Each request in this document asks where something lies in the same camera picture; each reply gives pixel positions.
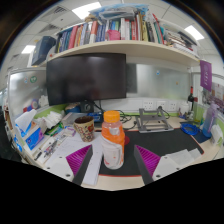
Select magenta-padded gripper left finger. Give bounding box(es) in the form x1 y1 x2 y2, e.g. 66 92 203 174
44 144 95 187

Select white handwritten paper sheet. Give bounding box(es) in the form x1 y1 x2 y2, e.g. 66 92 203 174
44 131 104 187

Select dark wine bottle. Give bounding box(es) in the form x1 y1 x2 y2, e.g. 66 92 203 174
187 85 195 113

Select purple hanging banner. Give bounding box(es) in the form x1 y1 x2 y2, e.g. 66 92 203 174
199 59 213 93

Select blue circuit board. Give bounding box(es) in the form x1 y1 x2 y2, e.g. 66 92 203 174
88 112 104 124

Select translucent purple water bottle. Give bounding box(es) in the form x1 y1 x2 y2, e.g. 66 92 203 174
202 102 219 138

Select navy blue box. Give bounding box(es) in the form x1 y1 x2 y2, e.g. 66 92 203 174
31 35 57 66

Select orange-capped drink bottle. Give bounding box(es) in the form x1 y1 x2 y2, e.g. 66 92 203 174
99 110 126 170

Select blue round tin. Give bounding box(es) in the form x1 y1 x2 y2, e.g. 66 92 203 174
64 103 82 114

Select beige floral mug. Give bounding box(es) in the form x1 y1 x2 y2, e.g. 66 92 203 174
73 115 96 143

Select black computer monitor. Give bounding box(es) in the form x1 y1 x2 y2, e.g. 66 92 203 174
45 53 128 114

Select blue coiled cable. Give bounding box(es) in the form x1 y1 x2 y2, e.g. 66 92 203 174
180 122 200 136

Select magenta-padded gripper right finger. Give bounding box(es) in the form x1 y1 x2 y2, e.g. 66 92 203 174
133 144 183 186

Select ceiling lights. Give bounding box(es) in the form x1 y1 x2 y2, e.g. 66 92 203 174
21 1 205 54

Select blue tissue box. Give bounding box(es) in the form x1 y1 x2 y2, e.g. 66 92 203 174
14 109 46 151

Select small white paper slips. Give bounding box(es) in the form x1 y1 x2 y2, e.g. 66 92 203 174
164 148 203 168

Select stack of white napkins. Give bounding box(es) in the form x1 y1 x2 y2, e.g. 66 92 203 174
41 110 64 129

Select clear plastic box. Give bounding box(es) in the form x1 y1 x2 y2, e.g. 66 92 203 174
61 112 88 127

